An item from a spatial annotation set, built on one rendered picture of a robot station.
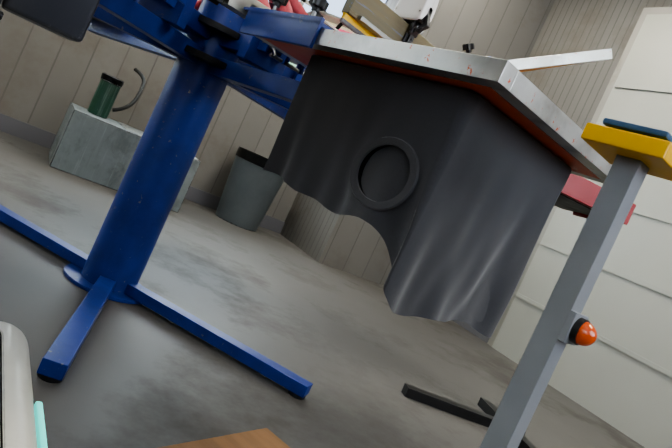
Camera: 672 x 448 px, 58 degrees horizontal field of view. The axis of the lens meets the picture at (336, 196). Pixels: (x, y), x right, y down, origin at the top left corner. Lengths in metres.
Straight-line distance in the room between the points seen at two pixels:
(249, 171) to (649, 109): 3.08
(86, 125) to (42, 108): 0.82
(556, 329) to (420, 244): 0.28
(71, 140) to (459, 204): 3.45
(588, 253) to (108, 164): 3.70
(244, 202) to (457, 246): 3.92
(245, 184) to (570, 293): 4.18
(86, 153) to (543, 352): 3.69
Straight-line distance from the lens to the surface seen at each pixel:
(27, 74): 5.04
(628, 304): 4.52
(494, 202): 1.25
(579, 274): 1.01
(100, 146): 4.33
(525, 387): 1.02
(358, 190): 1.17
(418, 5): 1.58
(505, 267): 1.39
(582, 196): 2.51
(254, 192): 5.01
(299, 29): 1.38
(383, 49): 1.18
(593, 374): 4.55
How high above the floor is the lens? 0.71
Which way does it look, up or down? 2 degrees down
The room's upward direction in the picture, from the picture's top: 25 degrees clockwise
